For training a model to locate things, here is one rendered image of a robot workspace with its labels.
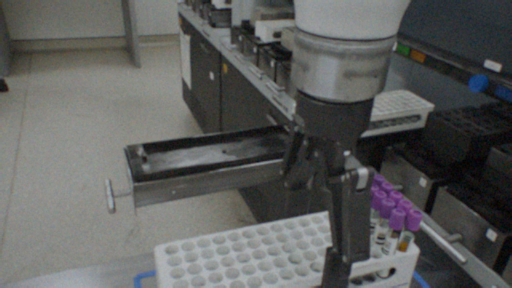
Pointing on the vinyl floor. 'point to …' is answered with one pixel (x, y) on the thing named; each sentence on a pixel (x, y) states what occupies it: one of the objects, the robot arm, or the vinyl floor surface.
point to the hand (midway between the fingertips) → (313, 246)
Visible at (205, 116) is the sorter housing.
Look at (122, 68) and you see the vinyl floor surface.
